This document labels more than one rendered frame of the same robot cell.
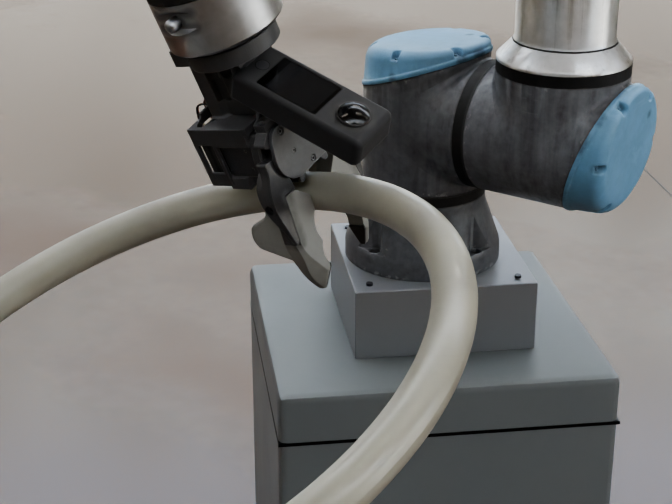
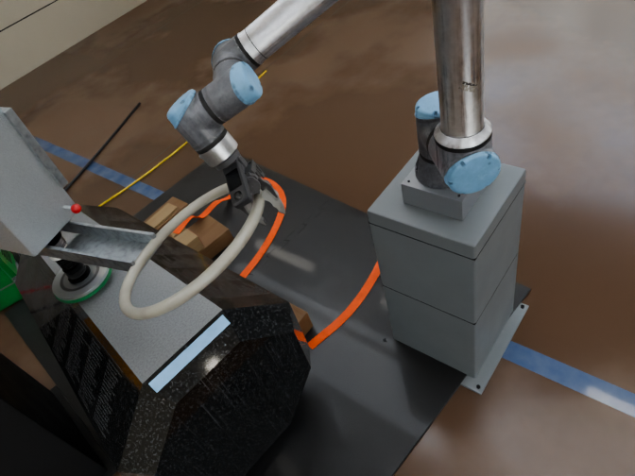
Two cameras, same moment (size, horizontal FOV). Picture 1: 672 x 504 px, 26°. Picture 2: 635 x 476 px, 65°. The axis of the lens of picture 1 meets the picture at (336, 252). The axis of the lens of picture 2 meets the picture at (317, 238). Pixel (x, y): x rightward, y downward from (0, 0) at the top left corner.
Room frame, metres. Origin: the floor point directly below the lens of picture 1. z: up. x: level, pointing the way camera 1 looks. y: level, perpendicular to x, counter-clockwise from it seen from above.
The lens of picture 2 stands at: (0.62, -0.90, 2.05)
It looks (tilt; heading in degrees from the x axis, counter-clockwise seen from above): 45 degrees down; 58
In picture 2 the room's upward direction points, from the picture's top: 18 degrees counter-clockwise
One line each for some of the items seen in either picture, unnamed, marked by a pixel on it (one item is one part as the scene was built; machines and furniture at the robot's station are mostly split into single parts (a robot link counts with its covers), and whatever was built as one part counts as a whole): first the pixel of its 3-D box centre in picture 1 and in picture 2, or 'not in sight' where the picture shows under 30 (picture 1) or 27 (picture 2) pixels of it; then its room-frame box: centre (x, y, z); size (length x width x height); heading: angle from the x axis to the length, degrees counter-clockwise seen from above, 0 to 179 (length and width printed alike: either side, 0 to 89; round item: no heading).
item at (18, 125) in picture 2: not in sight; (30, 149); (0.76, 0.72, 1.35); 0.08 x 0.03 x 0.28; 113
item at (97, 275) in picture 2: not in sight; (80, 276); (0.63, 0.74, 0.85); 0.21 x 0.21 x 0.01
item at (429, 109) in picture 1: (432, 107); (442, 125); (1.66, -0.11, 1.12); 0.17 x 0.15 x 0.18; 55
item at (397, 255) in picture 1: (422, 213); (443, 158); (1.67, -0.11, 0.99); 0.19 x 0.19 x 0.10
